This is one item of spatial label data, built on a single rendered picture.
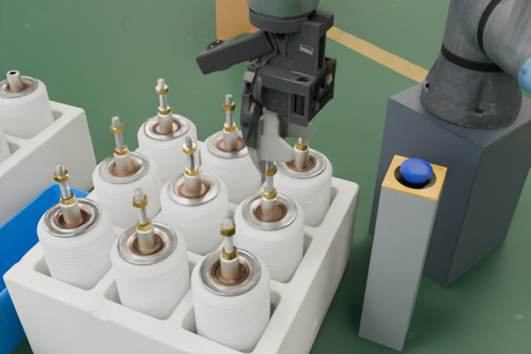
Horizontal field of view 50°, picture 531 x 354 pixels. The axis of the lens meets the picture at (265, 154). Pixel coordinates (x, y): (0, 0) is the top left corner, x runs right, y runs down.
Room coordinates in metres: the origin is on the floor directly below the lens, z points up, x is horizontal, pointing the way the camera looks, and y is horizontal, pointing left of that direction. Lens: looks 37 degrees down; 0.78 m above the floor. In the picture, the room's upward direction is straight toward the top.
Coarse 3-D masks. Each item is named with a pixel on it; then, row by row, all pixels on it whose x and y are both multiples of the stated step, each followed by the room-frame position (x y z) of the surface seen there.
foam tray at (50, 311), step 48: (336, 192) 0.71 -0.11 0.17; (336, 240) 0.62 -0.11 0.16; (48, 288) 0.51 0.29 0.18; (96, 288) 0.51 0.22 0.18; (288, 288) 0.51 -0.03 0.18; (336, 288) 0.65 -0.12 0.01; (48, 336) 0.51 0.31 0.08; (96, 336) 0.47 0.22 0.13; (144, 336) 0.44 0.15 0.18; (192, 336) 0.43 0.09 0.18; (288, 336) 0.44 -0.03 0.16
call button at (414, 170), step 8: (408, 160) 0.59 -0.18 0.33; (416, 160) 0.59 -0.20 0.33; (424, 160) 0.59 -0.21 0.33; (408, 168) 0.57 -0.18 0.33; (416, 168) 0.57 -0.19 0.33; (424, 168) 0.57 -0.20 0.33; (432, 168) 0.58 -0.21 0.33; (408, 176) 0.56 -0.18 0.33; (416, 176) 0.56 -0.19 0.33; (424, 176) 0.56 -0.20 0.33
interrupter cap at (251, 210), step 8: (248, 200) 0.60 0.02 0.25; (256, 200) 0.60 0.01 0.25; (280, 200) 0.60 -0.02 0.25; (288, 200) 0.60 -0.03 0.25; (248, 208) 0.58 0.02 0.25; (256, 208) 0.59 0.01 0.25; (280, 208) 0.59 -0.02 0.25; (288, 208) 0.58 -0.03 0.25; (296, 208) 0.58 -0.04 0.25; (248, 216) 0.57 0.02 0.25; (256, 216) 0.57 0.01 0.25; (264, 216) 0.57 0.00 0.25; (280, 216) 0.57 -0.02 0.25; (288, 216) 0.57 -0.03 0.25; (296, 216) 0.57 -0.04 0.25; (248, 224) 0.55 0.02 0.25; (256, 224) 0.55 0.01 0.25; (264, 224) 0.55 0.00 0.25; (272, 224) 0.55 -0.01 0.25; (280, 224) 0.55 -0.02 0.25; (288, 224) 0.55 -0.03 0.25
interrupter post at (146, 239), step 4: (152, 224) 0.52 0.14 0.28; (136, 228) 0.52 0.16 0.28; (152, 228) 0.52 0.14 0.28; (140, 232) 0.51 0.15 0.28; (144, 232) 0.51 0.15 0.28; (148, 232) 0.51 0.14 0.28; (152, 232) 0.52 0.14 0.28; (140, 236) 0.51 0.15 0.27; (144, 236) 0.51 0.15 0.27; (148, 236) 0.51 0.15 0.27; (152, 236) 0.51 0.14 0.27; (140, 240) 0.51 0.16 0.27; (144, 240) 0.51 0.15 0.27; (148, 240) 0.51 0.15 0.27; (152, 240) 0.51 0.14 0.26; (140, 244) 0.51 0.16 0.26; (144, 244) 0.51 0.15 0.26; (148, 244) 0.51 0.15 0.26; (152, 244) 0.51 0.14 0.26; (144, 248) 0.51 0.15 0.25; (148, 248) 0.51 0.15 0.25
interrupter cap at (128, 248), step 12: (132, 228) 0.54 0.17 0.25; (156, 228) 0.54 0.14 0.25; (168, 228) 0.54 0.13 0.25; (120, 240) 0.52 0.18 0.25; (132, 240) 0.52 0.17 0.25; (156, 240) 0.53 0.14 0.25; (168, 240) 0.52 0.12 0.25; (120, 252) 0.50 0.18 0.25; (132, 252) 0.50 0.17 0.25; (144, 252) 0.51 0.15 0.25; (156, 252) 0.50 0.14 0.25; (168, 252) 0.50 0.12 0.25; (132, 264) 0.48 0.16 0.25; (144, 264) 0.48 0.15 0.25
